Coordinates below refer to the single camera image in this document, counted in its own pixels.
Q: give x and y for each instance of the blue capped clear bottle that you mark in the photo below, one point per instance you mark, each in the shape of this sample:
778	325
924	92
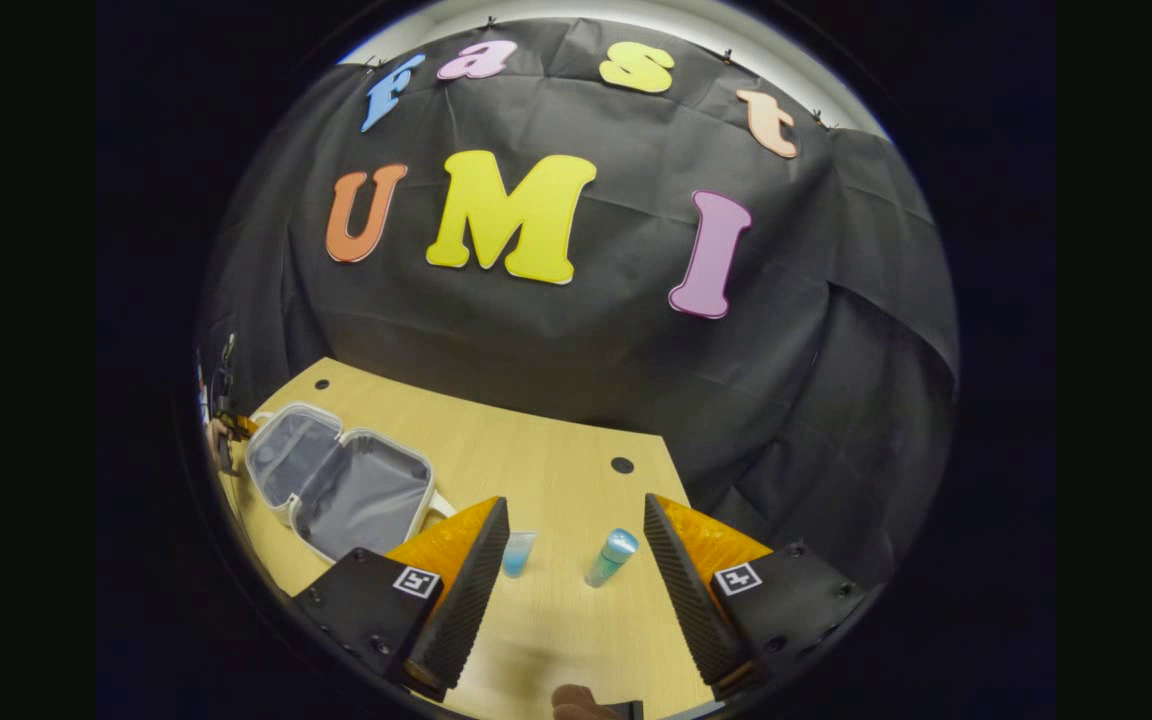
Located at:
611	558

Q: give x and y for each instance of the small white suitcase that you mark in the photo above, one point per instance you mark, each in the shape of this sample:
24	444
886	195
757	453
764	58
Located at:
366	495

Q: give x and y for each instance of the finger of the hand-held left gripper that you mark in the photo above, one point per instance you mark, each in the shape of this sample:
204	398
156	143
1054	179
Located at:
241	427

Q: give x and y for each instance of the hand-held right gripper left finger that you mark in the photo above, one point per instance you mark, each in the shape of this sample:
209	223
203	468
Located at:
466	610

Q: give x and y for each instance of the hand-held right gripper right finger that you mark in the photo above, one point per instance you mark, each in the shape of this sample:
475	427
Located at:
696	600

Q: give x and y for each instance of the black backdrop cloth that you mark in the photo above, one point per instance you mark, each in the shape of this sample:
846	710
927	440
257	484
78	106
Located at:
586	350

